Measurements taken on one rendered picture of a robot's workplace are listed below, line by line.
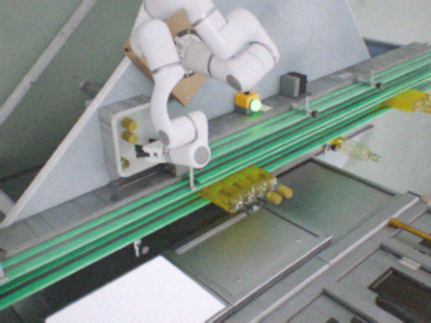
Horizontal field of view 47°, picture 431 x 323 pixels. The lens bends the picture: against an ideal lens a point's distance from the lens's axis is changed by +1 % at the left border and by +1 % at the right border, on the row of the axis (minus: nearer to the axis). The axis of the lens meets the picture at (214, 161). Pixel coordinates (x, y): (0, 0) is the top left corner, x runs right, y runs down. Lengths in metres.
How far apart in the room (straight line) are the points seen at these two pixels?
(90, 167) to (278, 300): 0.72
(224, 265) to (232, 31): 0.72
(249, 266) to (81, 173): 0.62
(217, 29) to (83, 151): 0.58
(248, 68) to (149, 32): 0.30
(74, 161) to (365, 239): 1.00
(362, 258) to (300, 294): 0.29
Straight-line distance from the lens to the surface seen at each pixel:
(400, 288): 1.67
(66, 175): 1.62
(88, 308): 1.52
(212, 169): 1.74
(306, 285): 1.58
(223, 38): 1.39
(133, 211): 1.58
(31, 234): 1.53
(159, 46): 1.30
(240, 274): 1.57
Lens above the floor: 2.07
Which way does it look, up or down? 41 degrees down
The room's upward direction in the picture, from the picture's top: 117 degrees clockwise
